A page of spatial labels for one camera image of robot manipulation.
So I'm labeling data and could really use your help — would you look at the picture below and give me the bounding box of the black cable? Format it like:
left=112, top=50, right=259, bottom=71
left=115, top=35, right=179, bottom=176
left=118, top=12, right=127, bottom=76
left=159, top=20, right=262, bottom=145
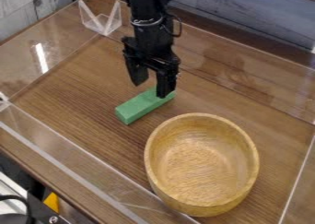
left=0, top=194, right=34, bottom=224

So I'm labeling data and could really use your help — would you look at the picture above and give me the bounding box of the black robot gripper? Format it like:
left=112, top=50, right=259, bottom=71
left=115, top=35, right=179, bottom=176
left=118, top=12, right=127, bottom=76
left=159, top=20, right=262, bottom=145
left=122, top=18, right=182, bottom=99

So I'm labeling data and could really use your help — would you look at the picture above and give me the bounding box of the clear acrylic corner bracket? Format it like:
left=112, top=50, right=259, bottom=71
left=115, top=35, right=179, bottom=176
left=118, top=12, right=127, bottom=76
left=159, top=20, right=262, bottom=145
left=78, top=0, right=122, bottom=36

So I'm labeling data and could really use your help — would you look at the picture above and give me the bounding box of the green rectangular block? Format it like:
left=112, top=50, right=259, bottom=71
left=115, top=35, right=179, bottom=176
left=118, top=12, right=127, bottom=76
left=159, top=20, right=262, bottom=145
left=115, top=88, right=176, bottom=124

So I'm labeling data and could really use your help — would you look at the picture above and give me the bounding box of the black and yellow equipment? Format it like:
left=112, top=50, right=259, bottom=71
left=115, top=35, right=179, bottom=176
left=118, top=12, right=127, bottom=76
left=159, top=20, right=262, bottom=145
left=27, top=183, right=78, bottom=224

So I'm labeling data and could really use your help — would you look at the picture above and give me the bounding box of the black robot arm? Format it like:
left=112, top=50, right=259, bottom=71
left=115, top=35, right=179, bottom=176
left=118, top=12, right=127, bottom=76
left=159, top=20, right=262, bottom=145
left=122, top=0, right=182, bottom=99

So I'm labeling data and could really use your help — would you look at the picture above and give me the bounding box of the brown wooden bowl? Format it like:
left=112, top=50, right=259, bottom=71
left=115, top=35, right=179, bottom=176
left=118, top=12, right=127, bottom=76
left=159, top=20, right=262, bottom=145
left=144, top=112, right=261, bottom=217

